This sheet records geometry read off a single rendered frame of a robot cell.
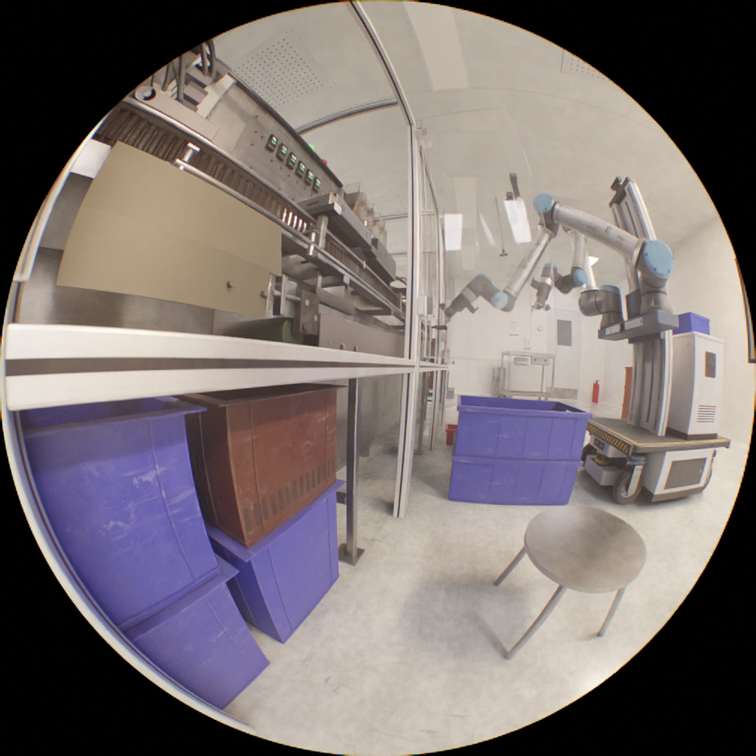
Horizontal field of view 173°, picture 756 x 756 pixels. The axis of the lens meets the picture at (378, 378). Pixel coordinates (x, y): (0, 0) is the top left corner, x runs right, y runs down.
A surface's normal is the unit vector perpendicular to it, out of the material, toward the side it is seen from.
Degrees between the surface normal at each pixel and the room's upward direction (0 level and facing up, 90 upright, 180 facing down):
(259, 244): 79
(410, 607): 0
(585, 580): 0
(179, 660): 90
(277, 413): 90
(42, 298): 90
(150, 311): 90
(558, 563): 0
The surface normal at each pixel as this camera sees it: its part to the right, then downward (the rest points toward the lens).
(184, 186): 0.93, -0.13
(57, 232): 0.81, -0.50
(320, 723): 0.04, -1.00
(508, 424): -0.32, 0.04
